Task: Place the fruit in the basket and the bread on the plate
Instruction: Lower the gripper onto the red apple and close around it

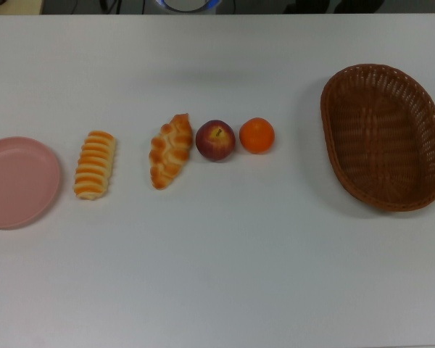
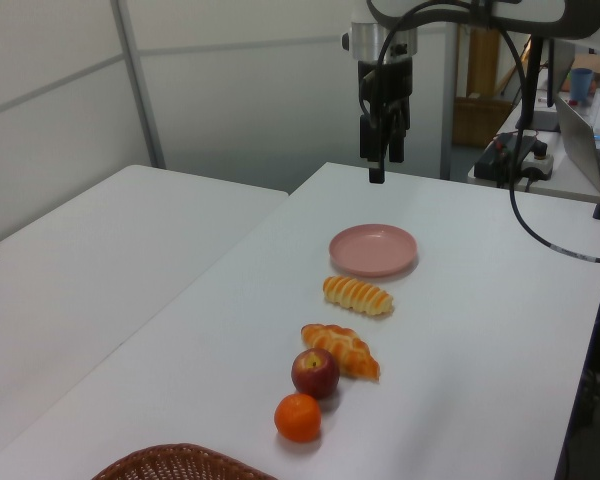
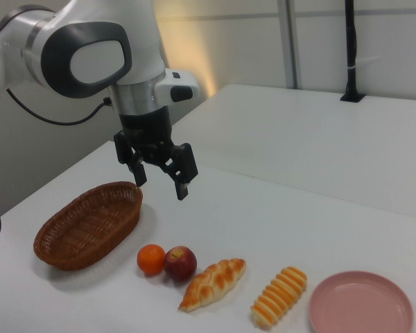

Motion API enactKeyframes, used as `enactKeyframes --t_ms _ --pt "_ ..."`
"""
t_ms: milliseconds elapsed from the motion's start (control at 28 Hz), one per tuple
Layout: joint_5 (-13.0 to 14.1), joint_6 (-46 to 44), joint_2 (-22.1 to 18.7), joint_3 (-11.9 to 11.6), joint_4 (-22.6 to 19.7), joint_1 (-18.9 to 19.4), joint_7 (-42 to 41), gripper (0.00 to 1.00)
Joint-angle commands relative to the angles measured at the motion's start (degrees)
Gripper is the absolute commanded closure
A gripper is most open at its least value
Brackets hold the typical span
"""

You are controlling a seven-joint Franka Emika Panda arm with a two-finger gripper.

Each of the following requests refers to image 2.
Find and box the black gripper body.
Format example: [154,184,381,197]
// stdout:
[357,56,415,118]

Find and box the striped bread roll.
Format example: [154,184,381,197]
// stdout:
[322,275,395,318]

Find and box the braided bread loaf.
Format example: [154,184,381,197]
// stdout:
[300,323,381,383]

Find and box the red apple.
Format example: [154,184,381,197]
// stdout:
[291,348,341,400]

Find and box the orange fruit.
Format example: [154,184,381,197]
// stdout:
[273,393,323,444]

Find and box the pink plate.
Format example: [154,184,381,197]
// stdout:
[328,224,420,277]

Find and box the brown woven basket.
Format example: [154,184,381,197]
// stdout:
[92,442,281,480]

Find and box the wooden cabinet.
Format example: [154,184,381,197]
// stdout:
[452,23,521,149]

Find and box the black power box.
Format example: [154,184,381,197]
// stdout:
[474,131,537,189]

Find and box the black monitor stand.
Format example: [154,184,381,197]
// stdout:
[513,33,564,133]

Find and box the emergency stop button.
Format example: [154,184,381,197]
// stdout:
[521,141,555,182]

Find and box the silver laptop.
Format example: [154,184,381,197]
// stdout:
[552,93,600,197]

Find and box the blue cup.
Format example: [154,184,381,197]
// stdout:
[569,67,595,106]

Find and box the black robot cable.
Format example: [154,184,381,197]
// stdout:
[358,0,600,264]

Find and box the grey partition post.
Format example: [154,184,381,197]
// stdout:
[110,0,167,170]

